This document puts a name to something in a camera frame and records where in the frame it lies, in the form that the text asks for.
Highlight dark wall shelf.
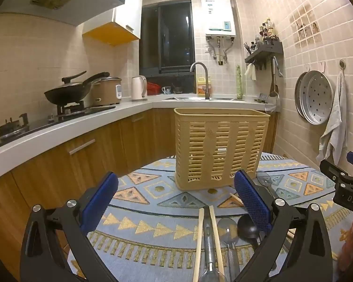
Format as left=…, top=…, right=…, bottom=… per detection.
left=245, top=42, right=284, bottom=63

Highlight beige slatted plastic utensil basket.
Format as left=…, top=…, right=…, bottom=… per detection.
left=173, top=108, right=270, bottom=191

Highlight black gas stove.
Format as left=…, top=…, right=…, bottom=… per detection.
left=0, top=106, right=116, bottom=152

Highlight green patterned tube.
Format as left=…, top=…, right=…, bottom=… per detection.
left=236, top=65, right=242, bottom=99

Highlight dark kitchen window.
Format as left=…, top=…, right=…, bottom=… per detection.
left=139, top=0, right=196, bottom=77

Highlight plain metal tray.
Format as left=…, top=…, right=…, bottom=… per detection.
left=295, top=72, right=309, bottom=118

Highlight hanging metal tongs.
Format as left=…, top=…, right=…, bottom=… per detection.
left=273, top=56, right=284, bottom=78

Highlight grey range hood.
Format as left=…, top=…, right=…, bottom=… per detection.
left=0, top=0, right=126, bottom=26

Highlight water heater pipes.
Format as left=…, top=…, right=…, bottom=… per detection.
left=207, top=37, right=234, bottom=65

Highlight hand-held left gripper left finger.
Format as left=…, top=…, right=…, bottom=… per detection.
left=20, top=171, right=120, bottom=282

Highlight wooden chopstick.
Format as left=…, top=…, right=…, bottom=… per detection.
left=193, top=208, right=205, bottom=282
left=229, top=193, right=245, bottom=207
left=209, top=206, right=225, bottom=282

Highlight blue patterned table mat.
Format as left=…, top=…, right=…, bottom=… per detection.
left=68, top=152, right=353, bottom=282

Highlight yellow bottle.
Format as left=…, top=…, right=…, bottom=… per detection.
left=196, top=76, right=212, bottom=95

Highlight perforated metal steamer tray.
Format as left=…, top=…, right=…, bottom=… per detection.
left=300, top=70, right=333, bottom=125

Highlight white electric kettle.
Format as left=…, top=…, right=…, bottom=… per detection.
left=131, top=76, right=148, bottom=102

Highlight metal cabinet handle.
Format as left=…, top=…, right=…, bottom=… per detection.
left=69, top=139, right=96, bottom=155

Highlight black wok with lid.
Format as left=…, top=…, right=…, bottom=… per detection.
left=44, top=70, right=110, bottom=105

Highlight row of seasoning bottles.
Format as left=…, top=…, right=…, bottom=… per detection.
left=254, top=18, right=278, bottom=46

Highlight metal kitchen faucet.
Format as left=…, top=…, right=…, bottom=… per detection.
left=190, top=62, right=211, bottom=100

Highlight steel utensil with handle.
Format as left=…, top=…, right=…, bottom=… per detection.
left=198, top=207, right=228, bottom=282

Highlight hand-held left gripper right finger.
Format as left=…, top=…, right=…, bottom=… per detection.
left=234, top=169, right=333, bottom=282

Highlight white water heater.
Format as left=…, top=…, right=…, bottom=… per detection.
left=201, top=0, right=235, bottom=39

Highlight metal spoon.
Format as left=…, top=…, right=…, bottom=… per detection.
left=217, top=217, right=239, bottom=282

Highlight grey hanging towel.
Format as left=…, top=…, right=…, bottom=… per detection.
left=316, top=71, right=348, bottom=167

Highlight black spoon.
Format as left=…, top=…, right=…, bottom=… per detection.
left=237, top=214, right=261, bottom=246

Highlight white wall cabinet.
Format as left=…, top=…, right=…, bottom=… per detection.
left=82, top=0, right=144, bottom=47

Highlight white hanging cloth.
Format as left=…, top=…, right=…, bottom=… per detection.
left=245, top=63, right=257, bottom=80

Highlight white kitchen countertop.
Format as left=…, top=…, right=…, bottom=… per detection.
left=0, top=95, right=278, bottom=184

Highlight beige rice cooker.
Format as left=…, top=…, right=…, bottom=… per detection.
left=91, top=76, right=123, bottom=107

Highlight red basin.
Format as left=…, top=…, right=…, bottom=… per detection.
left=147, top=82, right=162, bottom=96

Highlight steel kitchen sink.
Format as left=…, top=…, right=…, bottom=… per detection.
left=162, top=95, right=246, bottom=102

